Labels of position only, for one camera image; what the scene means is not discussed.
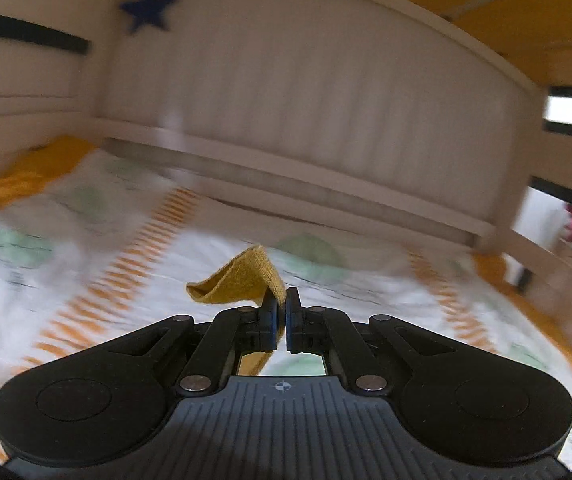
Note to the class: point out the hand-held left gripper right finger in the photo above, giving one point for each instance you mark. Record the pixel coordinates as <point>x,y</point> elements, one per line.
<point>293,322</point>

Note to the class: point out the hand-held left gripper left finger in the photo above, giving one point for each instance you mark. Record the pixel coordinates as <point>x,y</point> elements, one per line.
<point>272,321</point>

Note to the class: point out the small mustard yellow garment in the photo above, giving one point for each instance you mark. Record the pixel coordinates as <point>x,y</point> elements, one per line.
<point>246,280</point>

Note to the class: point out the white leaf printed blanket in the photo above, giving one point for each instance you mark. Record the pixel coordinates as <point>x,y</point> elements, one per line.
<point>116,240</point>

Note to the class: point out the white patterned bed sheet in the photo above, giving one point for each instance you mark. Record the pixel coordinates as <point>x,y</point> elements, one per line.
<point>31,170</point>

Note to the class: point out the blue star decoration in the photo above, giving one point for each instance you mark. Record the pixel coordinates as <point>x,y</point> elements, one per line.
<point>146,9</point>

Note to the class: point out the black wall strip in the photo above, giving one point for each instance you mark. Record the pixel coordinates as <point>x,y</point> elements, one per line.
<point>26,34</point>

